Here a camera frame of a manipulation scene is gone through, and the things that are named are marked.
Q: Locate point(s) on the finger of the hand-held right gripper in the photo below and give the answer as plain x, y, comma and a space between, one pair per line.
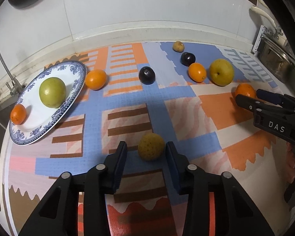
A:
269, 96
245, 101

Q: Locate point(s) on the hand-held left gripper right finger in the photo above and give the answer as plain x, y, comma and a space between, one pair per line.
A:
171, 167

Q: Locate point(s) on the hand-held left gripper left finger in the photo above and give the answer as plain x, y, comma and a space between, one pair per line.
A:
120, 167

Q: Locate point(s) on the orange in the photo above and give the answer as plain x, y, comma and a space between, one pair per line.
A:
18, 114
95, 79
245, 89
197, 72

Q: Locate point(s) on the speckled yellow pear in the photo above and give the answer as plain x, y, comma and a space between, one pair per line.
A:
150, 147

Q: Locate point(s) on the large yellow pear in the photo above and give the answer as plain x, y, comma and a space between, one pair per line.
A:
221, 72

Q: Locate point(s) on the dark purple plum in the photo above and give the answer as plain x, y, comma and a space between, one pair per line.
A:
147, 75
188, 59

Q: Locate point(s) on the blue and white plate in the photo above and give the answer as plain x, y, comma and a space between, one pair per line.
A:
34, 118

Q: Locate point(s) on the person's right hand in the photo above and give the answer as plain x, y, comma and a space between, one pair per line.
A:
291, 162

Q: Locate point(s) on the steel pot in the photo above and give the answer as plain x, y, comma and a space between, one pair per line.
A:
275, 59

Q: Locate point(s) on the patterned table mat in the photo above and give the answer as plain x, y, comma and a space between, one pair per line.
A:
157, 108

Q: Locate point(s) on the small brown fruit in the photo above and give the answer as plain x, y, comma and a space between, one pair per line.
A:
178, 46

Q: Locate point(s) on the green apple on plate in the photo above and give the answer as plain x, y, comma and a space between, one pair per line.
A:
52, 92

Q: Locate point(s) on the steel faucet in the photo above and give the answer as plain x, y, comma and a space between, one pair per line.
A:
14, 86

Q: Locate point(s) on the white plastic bracket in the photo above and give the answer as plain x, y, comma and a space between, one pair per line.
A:
259, 39

